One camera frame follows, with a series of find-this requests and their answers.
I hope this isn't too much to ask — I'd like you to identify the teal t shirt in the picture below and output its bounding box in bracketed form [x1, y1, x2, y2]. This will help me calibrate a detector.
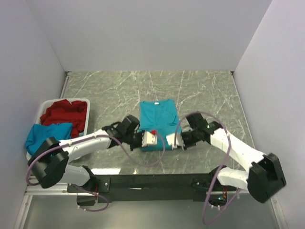
[25, 123, 72, 156]
[139, 99, 180, 150]

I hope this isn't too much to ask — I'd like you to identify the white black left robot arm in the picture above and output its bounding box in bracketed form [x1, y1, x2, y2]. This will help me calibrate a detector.
[26, 115, 151, 192]

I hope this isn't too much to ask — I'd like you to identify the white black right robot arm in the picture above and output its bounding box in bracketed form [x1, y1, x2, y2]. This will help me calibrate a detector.
[174, 111, 286, 203]

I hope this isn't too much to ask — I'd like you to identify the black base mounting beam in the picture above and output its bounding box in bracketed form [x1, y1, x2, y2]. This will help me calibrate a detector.
[66, 173, 238, 206]

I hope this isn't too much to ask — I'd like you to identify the red t shirt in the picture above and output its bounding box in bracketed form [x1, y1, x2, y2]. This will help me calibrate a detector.
[40, 99, 88, 138]

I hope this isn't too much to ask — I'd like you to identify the white plastic laundry basket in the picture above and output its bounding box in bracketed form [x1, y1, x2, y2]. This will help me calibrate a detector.
[26, 98, 90, 159]

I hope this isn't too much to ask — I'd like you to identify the teal t shirt in basket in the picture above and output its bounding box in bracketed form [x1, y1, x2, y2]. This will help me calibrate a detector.
[25, 123, 72, 156]

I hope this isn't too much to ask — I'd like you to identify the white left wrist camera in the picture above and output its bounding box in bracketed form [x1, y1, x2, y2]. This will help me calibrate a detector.
[142, 130, 157, 147]

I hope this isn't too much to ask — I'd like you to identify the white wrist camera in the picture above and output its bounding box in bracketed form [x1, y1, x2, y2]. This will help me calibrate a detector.
[166, 133, 184, 150]
[142, 130, 157, 147]

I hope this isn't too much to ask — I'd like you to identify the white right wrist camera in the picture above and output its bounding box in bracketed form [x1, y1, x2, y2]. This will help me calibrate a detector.
[166, 133, 184, 150]

